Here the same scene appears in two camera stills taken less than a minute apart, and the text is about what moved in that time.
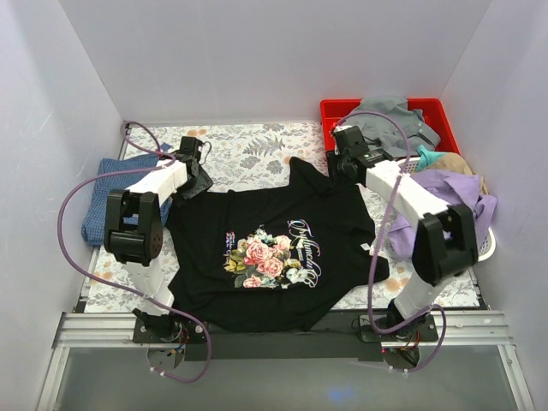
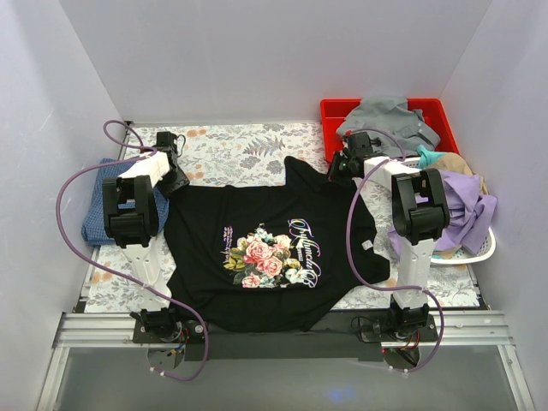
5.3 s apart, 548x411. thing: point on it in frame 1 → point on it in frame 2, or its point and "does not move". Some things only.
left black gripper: (197, 185) → (176, 180)
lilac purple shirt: (450, 187) does not move
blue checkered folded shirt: (92, 229) does not move
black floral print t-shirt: (276, 259) does not move
